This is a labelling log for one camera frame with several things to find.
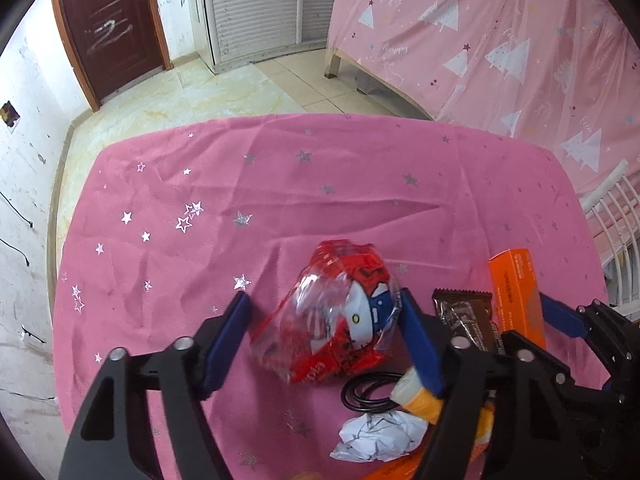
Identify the white louvered wardrobe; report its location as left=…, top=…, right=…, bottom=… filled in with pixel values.
left=192, top=0, right=341, bottom=73

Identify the brown snack wrapper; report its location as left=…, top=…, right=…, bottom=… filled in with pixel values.
left=432, top=288, right=501, bottom=353

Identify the pink star tablecloth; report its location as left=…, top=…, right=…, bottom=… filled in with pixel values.
left=52, top=112, right=608, bottom=480

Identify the bed with pink cover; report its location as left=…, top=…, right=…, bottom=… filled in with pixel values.
left=325, top=0, right=640, bottom=321

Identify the white chair with yellow seat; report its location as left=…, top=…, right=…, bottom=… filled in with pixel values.
left=580, top=159, right=640, bottom=321

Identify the dark brown door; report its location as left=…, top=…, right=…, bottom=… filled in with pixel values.
left=50, top=0, right=173, bottom=111

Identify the orange cardboard box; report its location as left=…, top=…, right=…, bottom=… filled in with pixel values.
left=487, top=248, right=547, bottom=347

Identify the black cable loop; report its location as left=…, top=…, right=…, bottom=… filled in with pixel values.
left=341, top=371, right=403, bottom=414

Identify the white and yellow packet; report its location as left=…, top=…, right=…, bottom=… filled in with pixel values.
left=467, top=395, right=498, bottom=446

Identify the white paper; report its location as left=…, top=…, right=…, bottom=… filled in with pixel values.
left=330, top=406, right=429, bottom=463

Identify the small orange block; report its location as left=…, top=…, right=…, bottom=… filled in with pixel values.
left=359, top=451, right=436, bottom=480

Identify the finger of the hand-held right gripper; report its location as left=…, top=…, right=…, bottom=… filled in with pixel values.
left=59, top=291, right=251, bottom=480
left=501, top=330, right=640, bottom=443
left=397, top=287, right=588, bottom=480
left=539, top=292, right=640, bottom=378

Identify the cartoon cat plastic bag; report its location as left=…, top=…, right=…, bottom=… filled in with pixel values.
left=250, top=240, right=402, bottom=386

